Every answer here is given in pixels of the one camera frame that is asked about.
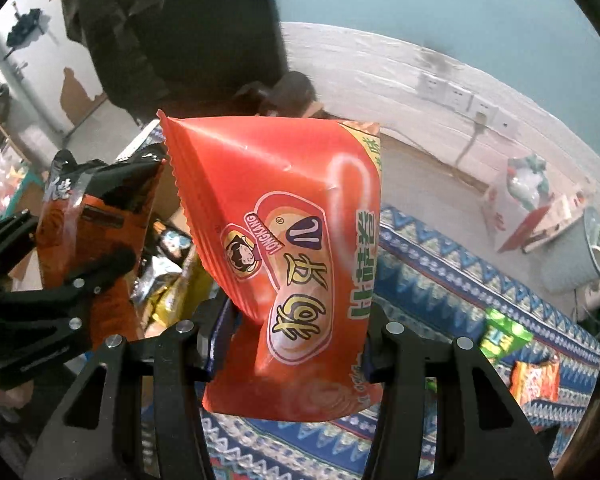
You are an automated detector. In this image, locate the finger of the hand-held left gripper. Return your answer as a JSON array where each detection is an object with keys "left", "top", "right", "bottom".
[
  {"left": 0, "top": 249, "right": 138, "bottom": 311},
  {"left": 0, "top": 157, "right": 167, "bottom": 266}
]

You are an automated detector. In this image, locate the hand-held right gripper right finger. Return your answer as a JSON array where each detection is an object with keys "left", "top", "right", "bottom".
[{"left": 360, "top": 305, "right": 556, "bottom": 480}]

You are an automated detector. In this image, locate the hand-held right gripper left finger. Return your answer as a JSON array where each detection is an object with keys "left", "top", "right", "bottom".
[{"left": 22, "top": 300, "right": 238, "bottom": 480}]

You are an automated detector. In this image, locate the orange black snack packet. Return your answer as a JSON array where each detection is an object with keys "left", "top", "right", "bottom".
[{"left": 34, "top": 149, "right": 168, "bottom": 351}]

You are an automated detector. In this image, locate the blue cardboard box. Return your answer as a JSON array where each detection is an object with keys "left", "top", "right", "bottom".
[{"left": 7, "top": 160, "right": 216, "bottom": 346}]

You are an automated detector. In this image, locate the orange-red snack bag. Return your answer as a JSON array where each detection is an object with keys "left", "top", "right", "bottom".
[{"left": 157, "top": 110, "right": 383, "bottom": 423}]

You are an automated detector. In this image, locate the person's left hand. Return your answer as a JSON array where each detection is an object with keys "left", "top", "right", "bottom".
[{"left": 0, "top": 377, "right": 31, "bottom": 411}]

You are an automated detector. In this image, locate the yellow snack packet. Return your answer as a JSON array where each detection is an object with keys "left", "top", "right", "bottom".
[{"left": 150, "top": 255, "right": 216, "bottom": 326}]

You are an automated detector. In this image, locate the silver snack packet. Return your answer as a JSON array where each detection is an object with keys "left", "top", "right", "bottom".
[{"left": 132, "top": 260, "right": 181, "bottom": 306}]

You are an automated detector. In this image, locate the blue patterned cloth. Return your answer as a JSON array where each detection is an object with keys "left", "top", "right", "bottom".
[{"left": 145, "top": 120, "right": 600, "bottom": 480}]

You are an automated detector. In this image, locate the green snack packet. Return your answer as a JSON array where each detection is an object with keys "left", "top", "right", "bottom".
[{"left": 480, "top": 307, "right": 535, "bottom": 361}]

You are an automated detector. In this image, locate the small orange snack packet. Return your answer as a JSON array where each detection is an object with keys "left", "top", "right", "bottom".
[{"left": 510, "top": 355, "right": 562, "bottom": 408}]

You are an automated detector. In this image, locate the red paper bag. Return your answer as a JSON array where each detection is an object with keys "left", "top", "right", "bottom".
[{"left": 495, "top": 205, "right": 556, "bottom": 253}]

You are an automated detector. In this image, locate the light blue bucket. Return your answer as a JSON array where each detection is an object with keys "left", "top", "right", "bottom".
[{"left": 540, "top": 205, "right": 600, "bottom": 293}]

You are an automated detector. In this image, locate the clear plastic bag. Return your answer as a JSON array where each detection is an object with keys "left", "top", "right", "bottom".
[{"left": 482, "top": 155, "right": 553, "bottom": 241}]

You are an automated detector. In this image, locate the beige carton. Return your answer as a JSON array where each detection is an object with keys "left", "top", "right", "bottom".
[{"left": 525, "top": 192, "right": 588, "bottom": 251}]

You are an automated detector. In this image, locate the white kettle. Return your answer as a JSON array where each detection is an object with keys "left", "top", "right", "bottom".
[{"left": 582, "top": 275, "right": 600, "bottom": 311}]

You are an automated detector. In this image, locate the dark rounded object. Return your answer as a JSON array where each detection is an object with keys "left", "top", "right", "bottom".
[{"left": 235, "top": 71, "right": 316, "bottom": 116}]

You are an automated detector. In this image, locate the dark cabinet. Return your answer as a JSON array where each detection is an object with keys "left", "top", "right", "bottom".
[{"left": 60, "top": 0, "right": 288, "bottom": 126}]

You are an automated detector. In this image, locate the grey power cable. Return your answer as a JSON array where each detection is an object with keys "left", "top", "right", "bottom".
[{"left": 455, "top": 112, "right": 488, "bottom": 171}]

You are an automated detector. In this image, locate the white wall socket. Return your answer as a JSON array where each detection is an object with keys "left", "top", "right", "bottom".
[
  {"left": 495, "top": 110, "right": 521, "bottom": 136},
  {"left": 470, "top": 95, "right": 498, "bottom": 121},
  {"left": 417, "top": 72, "right": 448, "bottom": 98},
  {"left": 445, "top": 82, "right": 473, "bottom": 111}
]

